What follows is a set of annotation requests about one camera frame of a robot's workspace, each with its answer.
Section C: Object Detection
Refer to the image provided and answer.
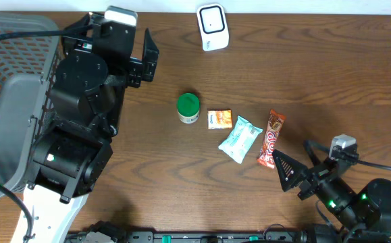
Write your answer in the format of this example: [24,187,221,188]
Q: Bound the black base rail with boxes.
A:
[64,229,315,243]

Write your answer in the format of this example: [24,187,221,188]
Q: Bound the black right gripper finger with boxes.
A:
[303,140,330,166]
[272,150,308,192]

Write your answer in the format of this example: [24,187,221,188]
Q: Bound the grey plastic basket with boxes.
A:
[0,11,63,202]

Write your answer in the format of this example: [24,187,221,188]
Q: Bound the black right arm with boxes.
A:
[272,134,391,242]

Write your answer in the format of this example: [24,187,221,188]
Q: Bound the red chocolate wafer pack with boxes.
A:
[257,109,286,169]

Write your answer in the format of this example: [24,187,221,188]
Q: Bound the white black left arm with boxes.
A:
[12,6,159,242]

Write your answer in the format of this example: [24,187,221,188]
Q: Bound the mint wet wipes pack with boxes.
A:
[218,116,263,164]

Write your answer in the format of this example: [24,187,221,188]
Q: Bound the orange snack packet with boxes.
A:
[207,109,232,130]

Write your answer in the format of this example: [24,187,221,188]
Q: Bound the green lid jar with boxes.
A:
[176,93,200,124]

